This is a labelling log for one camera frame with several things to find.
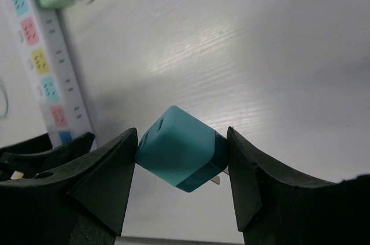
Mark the white multicolour power strip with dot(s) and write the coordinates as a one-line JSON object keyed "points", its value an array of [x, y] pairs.
{"points": [[41, 45]]}

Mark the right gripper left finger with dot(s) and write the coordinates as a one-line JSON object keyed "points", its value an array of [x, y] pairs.
{"points": [[71, 194]]}

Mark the teal usb charger plug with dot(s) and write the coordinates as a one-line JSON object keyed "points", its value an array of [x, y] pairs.
{"points": [[182, 150]]}

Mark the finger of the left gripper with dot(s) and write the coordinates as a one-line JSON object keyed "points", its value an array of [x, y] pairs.
{"points": [[52, 146]]}

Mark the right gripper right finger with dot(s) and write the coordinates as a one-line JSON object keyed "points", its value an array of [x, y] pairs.
{"points": [[276, 204]]}

